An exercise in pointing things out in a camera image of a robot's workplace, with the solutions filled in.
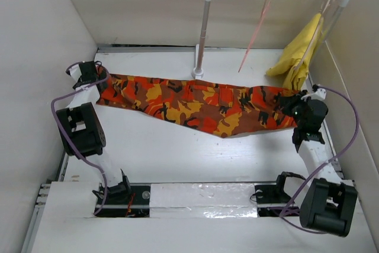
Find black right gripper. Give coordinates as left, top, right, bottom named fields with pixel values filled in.
left=279, top=91, right=311, bottom=127

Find orange camouflage trousers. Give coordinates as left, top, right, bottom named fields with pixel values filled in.
left=97, top=73, right=298, bottom=138

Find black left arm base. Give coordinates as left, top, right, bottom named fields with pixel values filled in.
left=95, top=184, right=151, bottom=218

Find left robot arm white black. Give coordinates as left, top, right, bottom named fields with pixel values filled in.
left=51, top=61, right=132, bottom=204

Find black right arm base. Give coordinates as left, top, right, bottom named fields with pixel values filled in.
left=250, top=171, right=305, bottom=217

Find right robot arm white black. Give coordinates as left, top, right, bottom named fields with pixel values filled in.
left=274, top=85, right=358, bottom=237

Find yellow garment on hanger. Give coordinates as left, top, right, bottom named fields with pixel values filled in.
left=266, top=13, right=323, bottom=91

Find beige hanger holding garment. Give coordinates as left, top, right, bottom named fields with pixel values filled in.
left=294, top=0, right=336, bottom=71

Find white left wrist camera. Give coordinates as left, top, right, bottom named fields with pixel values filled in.
left=66, top=62, right=83, bottom=83

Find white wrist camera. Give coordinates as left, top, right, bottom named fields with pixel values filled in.
left=66, top=62, right=83, bottom=83
left=301, top=84, right=326, bottom=101

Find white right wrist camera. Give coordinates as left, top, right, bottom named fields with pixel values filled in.
left=301, top=84, right=326, bottom=101

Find pink wire hanger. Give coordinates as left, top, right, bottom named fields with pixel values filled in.
left=238, top=0, right=271, bottom=72

